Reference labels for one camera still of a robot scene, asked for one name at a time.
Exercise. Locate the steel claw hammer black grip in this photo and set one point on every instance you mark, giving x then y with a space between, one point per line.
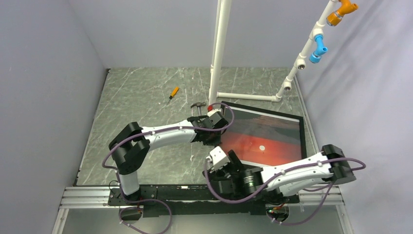
198 106

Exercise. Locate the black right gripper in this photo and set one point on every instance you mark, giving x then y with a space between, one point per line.
234 163

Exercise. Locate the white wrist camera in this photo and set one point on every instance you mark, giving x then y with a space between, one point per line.
214 111
217 159

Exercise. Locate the orange pipe fitting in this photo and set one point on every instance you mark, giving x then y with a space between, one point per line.
336 16

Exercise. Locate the black wooden picture frame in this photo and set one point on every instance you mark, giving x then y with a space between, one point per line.
261 137

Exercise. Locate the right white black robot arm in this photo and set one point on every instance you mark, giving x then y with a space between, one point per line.
329 165

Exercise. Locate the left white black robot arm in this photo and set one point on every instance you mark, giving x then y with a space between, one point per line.
130 147

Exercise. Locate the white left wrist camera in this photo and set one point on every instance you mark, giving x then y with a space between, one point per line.
214 111

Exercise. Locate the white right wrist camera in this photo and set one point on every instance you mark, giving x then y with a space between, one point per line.
217 159

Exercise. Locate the white PVC pipe structure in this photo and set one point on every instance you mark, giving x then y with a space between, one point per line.
221 25

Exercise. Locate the aluminium extrusion rail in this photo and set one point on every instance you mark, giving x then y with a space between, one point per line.
81 197

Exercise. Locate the orange handled screwdriver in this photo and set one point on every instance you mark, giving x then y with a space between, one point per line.
173 94

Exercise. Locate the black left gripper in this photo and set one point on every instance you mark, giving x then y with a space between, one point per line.
217 141

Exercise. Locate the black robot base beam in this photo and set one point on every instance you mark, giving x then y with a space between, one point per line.
192 200

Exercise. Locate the blue pipe fitting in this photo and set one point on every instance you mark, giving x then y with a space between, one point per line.
320 50

